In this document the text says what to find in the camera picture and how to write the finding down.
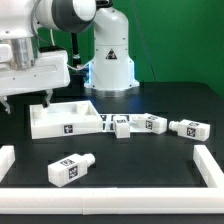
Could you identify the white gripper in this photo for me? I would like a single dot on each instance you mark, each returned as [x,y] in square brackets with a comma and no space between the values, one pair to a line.
[49,72]

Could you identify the white square tabletop part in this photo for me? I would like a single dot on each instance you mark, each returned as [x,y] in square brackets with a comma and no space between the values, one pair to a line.
[64,119]

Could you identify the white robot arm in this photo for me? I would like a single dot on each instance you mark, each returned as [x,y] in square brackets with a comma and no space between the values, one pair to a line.
[25,68]

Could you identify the white AprilTag marker sheet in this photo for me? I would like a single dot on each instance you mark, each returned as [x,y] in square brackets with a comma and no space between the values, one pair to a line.
[109,121]

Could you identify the white U-shaped fence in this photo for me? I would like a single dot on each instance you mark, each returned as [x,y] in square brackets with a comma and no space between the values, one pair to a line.
[92,201]

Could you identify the black camera stand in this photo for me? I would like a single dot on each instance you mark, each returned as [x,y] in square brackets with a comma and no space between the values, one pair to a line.
[76,60]

